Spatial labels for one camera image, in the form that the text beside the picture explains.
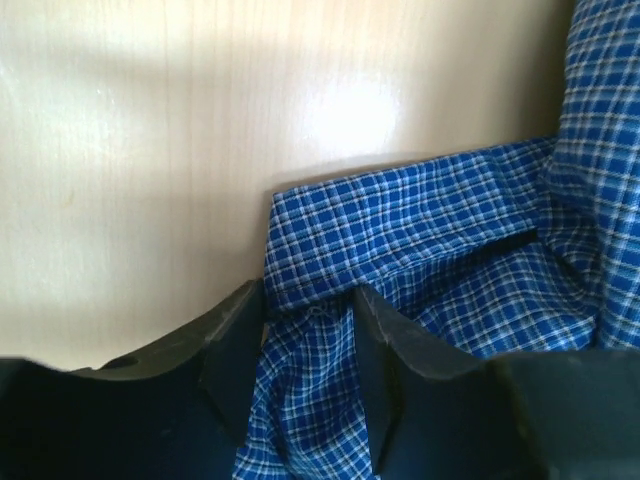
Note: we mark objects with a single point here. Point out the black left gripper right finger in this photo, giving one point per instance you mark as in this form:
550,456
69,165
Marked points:
434,411

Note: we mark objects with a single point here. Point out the blue plaid long sleeve shirt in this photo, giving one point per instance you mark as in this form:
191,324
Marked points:
531,246

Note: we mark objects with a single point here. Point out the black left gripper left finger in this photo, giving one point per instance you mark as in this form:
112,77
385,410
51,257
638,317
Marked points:
177,408

